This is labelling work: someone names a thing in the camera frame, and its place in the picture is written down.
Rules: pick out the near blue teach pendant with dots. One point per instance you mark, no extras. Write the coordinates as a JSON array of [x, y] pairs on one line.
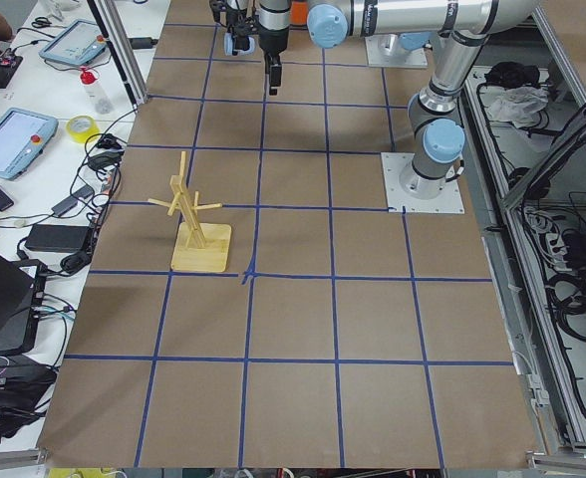
[[23, 136]]

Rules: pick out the black power adapter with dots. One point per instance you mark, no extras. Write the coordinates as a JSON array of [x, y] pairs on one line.
[[57, 238]]

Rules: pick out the light blue plastic cup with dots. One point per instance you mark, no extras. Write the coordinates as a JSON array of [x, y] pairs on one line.
[[236, 45]]

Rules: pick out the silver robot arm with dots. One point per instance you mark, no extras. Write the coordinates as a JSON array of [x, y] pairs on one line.
[[459, 30], [265, 24]]

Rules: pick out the red capped squeeze bottle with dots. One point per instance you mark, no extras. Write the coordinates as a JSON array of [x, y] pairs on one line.
[[97, 95]]

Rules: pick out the blue teach pendant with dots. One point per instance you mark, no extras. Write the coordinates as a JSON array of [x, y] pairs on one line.
[[77, 45], [23, 136]]

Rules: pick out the white crumpled cloth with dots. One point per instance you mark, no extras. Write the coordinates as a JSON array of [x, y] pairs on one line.
[[520, 106]]

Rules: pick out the yellow tape roll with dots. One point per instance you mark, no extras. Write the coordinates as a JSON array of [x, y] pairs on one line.
[[82, 128]]

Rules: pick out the aluminium frame post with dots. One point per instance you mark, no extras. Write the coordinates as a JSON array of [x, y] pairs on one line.
[[113, 30]]

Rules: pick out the wooden cup rack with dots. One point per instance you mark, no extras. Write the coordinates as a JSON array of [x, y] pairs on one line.
[[199, 247]]

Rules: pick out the far blue teach pendant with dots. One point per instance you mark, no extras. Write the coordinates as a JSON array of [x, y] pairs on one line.
[[77, 45]]

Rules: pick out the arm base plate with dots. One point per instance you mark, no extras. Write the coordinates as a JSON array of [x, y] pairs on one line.
[[406, 50], [407, 192]]

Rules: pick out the black laptop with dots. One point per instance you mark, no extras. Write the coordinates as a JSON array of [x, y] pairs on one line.
[[22, 284]]

